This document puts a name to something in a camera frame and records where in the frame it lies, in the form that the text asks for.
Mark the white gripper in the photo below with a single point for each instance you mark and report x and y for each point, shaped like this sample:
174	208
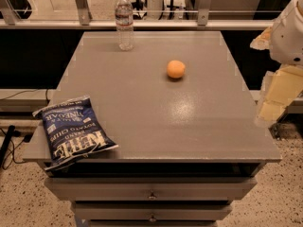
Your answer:
288	37

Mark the clear plastic water bottle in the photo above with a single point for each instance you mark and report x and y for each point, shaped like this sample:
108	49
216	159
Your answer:
125	24

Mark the orange fruit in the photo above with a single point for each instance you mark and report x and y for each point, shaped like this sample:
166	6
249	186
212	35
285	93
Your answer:
176	69

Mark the upper drawer knob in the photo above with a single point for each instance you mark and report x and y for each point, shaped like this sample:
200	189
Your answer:
152	196

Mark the drawer knob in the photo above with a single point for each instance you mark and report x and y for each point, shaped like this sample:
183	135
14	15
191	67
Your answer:
152	196
152	218

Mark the lower drawer knob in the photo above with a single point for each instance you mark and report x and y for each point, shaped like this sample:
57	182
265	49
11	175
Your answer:
152	218

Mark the blue kettle chips bag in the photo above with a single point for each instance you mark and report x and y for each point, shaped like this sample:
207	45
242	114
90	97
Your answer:
72	132

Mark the upper grey drawer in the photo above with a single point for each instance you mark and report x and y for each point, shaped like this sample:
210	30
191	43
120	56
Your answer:
102	189

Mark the grey drawer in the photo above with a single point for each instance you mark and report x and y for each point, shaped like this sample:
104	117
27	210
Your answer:
143	211
102	189

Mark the lower grey drawer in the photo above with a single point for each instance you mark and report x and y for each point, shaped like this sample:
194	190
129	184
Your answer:
143	211

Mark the metal railing frame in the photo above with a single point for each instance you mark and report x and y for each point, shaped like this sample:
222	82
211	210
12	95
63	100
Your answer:
78	14

